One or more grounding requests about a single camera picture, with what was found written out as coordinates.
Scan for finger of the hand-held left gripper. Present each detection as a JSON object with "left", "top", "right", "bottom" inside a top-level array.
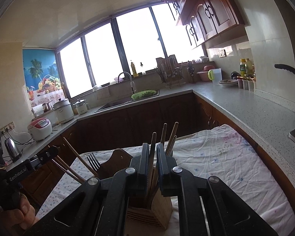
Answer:
[{"left": 5, "top": 146, "right": 59, "bottom": 185}]

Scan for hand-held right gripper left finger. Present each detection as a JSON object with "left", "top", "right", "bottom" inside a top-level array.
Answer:
[{"left": 22, "top": 143, "right": 150, "bottom": 236}]

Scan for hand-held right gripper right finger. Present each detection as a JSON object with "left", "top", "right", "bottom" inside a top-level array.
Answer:
[{"left": 156, "top": 143, "right": 278, "bottom": 236}]

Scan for single wooden chopstick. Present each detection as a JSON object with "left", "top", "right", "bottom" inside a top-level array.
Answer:
[
  {"left": 63, "top": 137, "right": 100, "bottom": 179},
  {"left": 150, "top": 132, "right": 158, "bottom": 198},
  {"left": 52, "top": 158, "right": 86, "bottom": 183}
]

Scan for wooden utensil holder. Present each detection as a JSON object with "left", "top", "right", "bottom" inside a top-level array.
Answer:
[{"left": 98, "top": 148, "right": 173, "bottom": 230}]

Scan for bundle of wooden chopsticks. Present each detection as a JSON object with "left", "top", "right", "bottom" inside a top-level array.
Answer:
[{"left": 151, "top": 122, "right": 180, "bottom": 199}]

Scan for person's left hand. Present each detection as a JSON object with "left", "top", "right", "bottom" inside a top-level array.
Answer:
[{"left": 0, "top": 196, "right": 39, "bottom": 236}]

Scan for steel electric kettle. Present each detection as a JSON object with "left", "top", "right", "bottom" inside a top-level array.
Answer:
[{"left": 4, "top": 138, "right": 24, "bottom": 162}]

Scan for red and white rice cooker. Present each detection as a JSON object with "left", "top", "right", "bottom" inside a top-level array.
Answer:
[{"left": 28, "top": 118, "right": 53, "bottom": 141}]

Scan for dark metal fork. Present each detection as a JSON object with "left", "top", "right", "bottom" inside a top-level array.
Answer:
[{"left": 87, "top": 152, "right": 102, "bottom": 172}]

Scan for brown wooden base cabinets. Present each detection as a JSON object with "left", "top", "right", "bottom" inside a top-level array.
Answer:
[{"left": 20, "top": 93, "right": 295, "bottom": 227}]

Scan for paper towel roll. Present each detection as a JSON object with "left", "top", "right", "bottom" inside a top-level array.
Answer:
[{"left": 31, "top": 104, "right": 46, "bottom": 115}]

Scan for large white rice cooker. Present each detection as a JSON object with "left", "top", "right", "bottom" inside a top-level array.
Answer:
[{"left": 53, "top": 98, "right": 75, "bottom": 124}]

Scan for white floral tablecloth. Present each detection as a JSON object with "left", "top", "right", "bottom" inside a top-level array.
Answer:
[{"left": 36, "top": 124, "right": 295, "bottom": 236}]

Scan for small white electric pot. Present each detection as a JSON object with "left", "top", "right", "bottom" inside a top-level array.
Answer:
[{"left": 73, "top": 99, "right": 90, "bottom": 115}]

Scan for kitchen sink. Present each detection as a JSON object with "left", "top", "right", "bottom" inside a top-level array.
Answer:
[{"left": 95, "top": 90, "right": 160, "bottom": 113}]

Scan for green plastic colander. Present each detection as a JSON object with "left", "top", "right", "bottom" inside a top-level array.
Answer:
[{"left": 131, "top": 90, "right": 157, "bottom": 101}]

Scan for curved metal faucet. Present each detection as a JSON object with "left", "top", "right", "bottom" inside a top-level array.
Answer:
[{"left": 117, "top": 72, "right": 136, "bottom": 94}]

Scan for metal dish rack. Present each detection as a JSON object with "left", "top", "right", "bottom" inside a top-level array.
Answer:
[{"left": 156, "top": 55, "right": 186, "bottom": 88}]

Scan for yellow dish soap bottle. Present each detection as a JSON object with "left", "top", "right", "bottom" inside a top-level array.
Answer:
[{"left": 130, "top": 60, "right": 139, "bottom": 77}]

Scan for knife block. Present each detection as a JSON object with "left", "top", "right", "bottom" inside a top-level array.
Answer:
[{"left": 187, "top": 61, "right": 196, "bottom": 84}]

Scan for pink plastic basin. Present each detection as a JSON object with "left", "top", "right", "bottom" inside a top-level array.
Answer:
[{"left": 197, "top": 65, "right": 215, "bottom": 82}]

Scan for grey stone countertop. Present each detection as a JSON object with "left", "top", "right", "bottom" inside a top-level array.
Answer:
[{"left": 0, "top": 79, "right": 295, "bottom": 172}]

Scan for white plate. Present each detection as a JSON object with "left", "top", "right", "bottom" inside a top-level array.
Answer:
[{"left": 218, "top": 79, "right": 238, "bottom": 88}]

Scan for clear pitcher with green lid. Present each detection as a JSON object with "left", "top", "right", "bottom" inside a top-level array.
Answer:
[{"left": 208, "top": 68, "right": 223, "bottom": 82}]

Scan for seasoning jars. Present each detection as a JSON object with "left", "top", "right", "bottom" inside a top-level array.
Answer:
[{"left": 237, "top": 77, "right": 255, "bottom": 91}]

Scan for kitchen window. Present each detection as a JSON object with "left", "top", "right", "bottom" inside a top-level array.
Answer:
[{"left": 56, "top": 4, "right": 207, "bottom": 99}]

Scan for yellow oil bottles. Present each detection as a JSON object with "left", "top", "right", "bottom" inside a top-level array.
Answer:
[{"left": 239, "top": 58, "right": 255, "bottom": 79}]

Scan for black wok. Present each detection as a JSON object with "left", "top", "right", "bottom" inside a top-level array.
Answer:
[{"left": 275, "top": 64, "right": 295, "bottom": 78}]

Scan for wall power outlet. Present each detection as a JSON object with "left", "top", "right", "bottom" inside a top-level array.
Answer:
[{"left": 0, "top": 121, "right": 15, "bottom": 135}]

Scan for fruit wall poster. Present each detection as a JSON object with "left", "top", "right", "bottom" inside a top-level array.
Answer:
[{"left": 23, "top": 49, "right": 65, "bottom": 108}]

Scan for brown wooden wall cabinets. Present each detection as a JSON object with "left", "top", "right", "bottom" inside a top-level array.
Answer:
[{"left": 161, "top": 0, "right": 245, "bottom": 50}]

